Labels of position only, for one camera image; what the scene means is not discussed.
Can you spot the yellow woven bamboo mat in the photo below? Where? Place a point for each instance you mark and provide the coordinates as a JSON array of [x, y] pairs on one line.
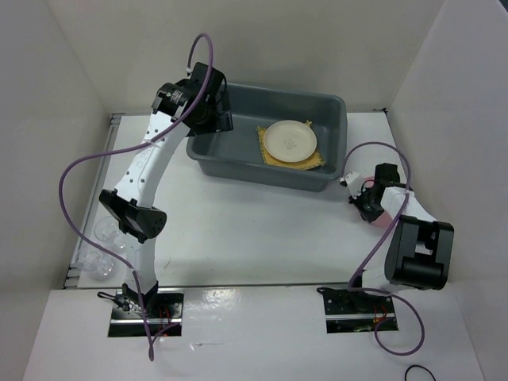
[[316, 160]]

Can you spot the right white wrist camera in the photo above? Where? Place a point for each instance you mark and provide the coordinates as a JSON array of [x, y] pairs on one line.
[[353, 182]]

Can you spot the cream bear plate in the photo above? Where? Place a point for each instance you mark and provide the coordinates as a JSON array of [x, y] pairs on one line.
[[290, 141]]

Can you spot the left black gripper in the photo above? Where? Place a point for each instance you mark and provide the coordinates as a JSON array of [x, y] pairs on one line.
[[221, 121]]

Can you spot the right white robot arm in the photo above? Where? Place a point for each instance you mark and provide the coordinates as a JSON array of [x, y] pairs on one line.
[[420, 249]]

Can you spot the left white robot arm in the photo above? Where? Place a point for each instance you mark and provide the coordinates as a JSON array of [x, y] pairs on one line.
[[194, 106]]

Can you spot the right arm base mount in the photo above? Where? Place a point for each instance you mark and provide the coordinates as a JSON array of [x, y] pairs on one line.
[[354, 312]]

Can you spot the pink bear plate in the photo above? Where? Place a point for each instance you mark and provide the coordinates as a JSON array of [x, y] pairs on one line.
[[374, 217]]

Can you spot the aluminium frame rail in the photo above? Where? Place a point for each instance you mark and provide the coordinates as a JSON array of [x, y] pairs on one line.
[[82, 187]]

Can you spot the grey plastic bin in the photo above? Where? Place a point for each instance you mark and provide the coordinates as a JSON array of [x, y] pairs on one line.
[[236, 154]]

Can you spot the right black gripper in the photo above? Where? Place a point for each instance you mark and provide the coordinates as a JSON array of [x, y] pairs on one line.
[[367, 216]]

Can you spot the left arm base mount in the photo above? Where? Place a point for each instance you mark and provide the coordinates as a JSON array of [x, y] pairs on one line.
[[164, 315]]

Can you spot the clear glass cup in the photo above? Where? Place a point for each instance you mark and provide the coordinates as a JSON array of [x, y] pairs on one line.
[[95, 263], [106, 230]]

